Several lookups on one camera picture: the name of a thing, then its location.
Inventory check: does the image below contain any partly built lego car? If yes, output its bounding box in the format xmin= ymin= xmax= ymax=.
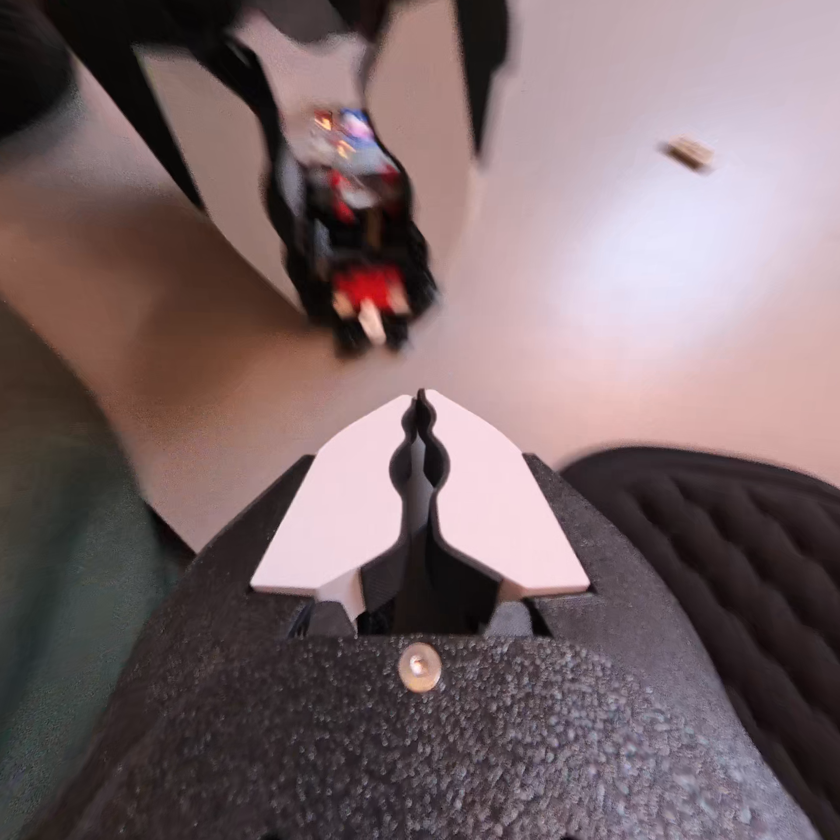
xmin=268 ymin=105 xmax=442 ymax=359

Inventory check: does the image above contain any person's green sweatshirt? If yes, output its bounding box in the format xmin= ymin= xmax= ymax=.
xmin=0 ymin=300 xmax=187 ymax=840

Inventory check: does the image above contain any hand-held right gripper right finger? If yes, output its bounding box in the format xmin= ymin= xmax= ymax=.
xmin=420 ymin=389 xmax=593 ymax=624

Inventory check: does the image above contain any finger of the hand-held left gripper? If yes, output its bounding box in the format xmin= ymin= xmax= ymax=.
xmin=136 ymin=37 xmax=319 ymax=313
xmin=365 ymin=0 xmax=476 ymax=284

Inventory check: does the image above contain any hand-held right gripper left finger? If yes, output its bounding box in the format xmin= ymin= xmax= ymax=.
xmin=248 ymin=393 xmax=421 ymax=620

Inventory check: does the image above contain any tan flat lego plate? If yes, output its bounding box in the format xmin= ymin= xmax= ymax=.
xmin=661 ymin=137 xmax=719 ymax=174

